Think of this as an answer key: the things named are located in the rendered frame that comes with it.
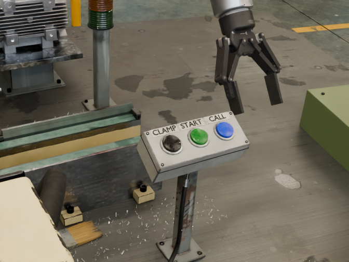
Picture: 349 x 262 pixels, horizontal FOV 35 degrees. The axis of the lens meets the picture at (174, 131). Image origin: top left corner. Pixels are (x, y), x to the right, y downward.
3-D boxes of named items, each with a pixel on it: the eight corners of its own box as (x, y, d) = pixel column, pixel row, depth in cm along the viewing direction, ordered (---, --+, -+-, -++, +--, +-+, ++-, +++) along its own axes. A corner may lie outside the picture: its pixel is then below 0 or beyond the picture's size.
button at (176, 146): (164, 158, 86) (168, 152, 85) (157, 142, 88) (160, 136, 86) (181, 153, 88) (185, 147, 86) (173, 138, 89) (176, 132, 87)
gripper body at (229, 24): (234, 9, 116) (244, 52, 116) (259, 8, 122) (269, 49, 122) (209, 20, 122) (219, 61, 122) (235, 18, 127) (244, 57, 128)
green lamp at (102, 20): (93, 31, 132) (93, 13, 130) (84, 22, 137) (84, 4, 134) (117, 28, 135) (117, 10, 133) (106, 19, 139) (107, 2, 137)
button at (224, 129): (218, 143, 91) (222, 138, 89) (210, 129, 92) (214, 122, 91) (233, 140, 92) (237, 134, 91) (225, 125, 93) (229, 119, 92)
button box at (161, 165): (151, 184, 88) (160, 168, 84) (134, 147, 91) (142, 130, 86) (240, 159, 95) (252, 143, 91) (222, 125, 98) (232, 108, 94)
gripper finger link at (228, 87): (229, 74, 117) (219, 75, 115) (235, 97, 117) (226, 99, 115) (224, 75, 118) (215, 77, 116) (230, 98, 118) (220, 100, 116)
